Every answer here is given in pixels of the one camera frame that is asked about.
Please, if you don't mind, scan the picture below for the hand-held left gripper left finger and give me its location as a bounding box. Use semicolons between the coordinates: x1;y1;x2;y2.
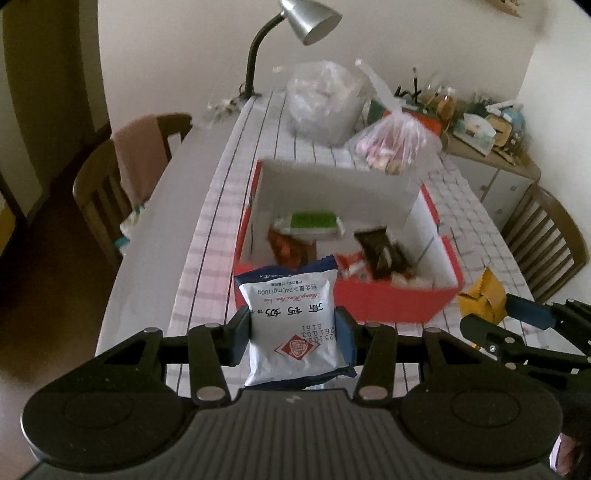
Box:
96;305;253;407

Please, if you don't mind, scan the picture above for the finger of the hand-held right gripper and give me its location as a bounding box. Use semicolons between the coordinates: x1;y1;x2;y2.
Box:
459;314;591;371
505;293;591;337

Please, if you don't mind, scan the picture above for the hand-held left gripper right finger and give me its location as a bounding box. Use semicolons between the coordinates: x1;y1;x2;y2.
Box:
333;307;483;402

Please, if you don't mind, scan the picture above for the yellow snack packet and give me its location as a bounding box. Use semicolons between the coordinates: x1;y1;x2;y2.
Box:
457;268;509;325

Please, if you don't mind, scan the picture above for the white and blue snack packet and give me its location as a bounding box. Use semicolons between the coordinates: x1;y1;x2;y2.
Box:
235;255;357;387

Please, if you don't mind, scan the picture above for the red cardboard box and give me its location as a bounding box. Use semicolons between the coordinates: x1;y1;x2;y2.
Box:
232;159;464;325

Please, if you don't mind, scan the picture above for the red and white snack packet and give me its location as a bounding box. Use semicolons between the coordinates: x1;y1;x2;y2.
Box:
335;251;371;280

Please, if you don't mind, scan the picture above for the pale snack packet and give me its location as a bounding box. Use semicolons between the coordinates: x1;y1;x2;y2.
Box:
392;270;435;288

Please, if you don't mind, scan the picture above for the dark snack packet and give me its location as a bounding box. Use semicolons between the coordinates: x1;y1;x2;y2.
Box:
355;227;414;280

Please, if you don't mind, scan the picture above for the orange brown snack packet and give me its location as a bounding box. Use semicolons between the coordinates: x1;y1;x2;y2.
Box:
268;228;320;269

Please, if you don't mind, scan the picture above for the green and white snack packet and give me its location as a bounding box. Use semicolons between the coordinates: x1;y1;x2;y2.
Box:
272;211;346;243

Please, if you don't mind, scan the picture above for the clear bag of snacks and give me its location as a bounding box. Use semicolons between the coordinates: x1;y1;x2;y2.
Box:
345;58;445;177

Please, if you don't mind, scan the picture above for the wooden slatted chair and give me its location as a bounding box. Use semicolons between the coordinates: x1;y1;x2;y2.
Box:
501;182;590;304

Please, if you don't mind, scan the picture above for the checked tablecloth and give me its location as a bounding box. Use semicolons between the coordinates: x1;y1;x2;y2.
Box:
168;90;533;403

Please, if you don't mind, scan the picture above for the white corner cabinet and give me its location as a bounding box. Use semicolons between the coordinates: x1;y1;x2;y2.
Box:
445;136;542;228

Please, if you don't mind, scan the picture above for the white blue bundle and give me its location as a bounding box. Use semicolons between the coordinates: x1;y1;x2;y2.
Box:
120;207;149;251

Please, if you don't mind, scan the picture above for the yellow box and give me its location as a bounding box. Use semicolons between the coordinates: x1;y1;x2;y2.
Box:
485;113;514;149

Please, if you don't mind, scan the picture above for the white green tissue box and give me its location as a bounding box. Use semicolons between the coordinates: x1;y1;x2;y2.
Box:
455;113;498;156

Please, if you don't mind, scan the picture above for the blue bottle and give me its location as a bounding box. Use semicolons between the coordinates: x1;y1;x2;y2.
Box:
501;103;527;145

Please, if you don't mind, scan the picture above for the pink cloth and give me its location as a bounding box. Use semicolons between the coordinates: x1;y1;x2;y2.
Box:
113;115;170;209

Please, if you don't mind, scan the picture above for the wooden chair with pink cloth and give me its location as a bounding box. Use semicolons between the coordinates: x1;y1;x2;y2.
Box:
73;113;195;274

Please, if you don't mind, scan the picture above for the orange box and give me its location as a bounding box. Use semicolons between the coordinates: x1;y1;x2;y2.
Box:
401;108;445;136

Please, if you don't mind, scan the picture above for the amber bottle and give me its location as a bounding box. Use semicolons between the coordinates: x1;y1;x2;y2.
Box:
436;90;458;123

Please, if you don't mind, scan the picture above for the crumpled clear wrapper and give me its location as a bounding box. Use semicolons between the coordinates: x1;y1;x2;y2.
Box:
205;96;246;126

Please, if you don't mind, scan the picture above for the large clear plastic bag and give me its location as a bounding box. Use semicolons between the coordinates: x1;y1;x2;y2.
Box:
286;60;370;147

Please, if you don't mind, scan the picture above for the bunch of pens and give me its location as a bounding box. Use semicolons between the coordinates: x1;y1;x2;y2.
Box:
396;68;424;105

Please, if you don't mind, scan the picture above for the yellow bag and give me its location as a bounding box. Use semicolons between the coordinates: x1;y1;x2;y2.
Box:
0;191;22;253

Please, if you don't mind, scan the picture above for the silver desk lamp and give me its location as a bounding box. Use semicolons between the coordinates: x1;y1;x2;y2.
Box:
244;0;343;100

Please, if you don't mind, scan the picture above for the wooden wall hanging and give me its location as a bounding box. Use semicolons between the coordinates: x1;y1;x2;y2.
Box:
485;0;525;17

